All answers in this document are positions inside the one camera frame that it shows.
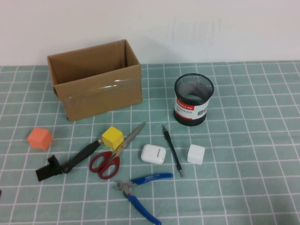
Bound thick black-handled screwdriver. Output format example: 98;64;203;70
61;137;104;174

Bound brown cardboard box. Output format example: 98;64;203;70
46;38;143;122

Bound white cube block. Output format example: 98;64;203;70
187;144;206;165

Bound black mesh pen holder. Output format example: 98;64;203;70
173;73;215;128

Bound green checkered tablecloth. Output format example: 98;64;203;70
0;60;300;225

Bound red-handled scissors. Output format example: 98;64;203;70
89;121;147;180

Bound orange cube block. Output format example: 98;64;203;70
27;127;53;151

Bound blue-handled pliers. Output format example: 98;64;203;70
114;172;174;225

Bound black plastic bracket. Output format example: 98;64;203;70
35;154;63;182

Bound white earbuds case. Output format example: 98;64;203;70
141;143;167;165

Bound yellow cube block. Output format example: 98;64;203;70
101;126;124;150

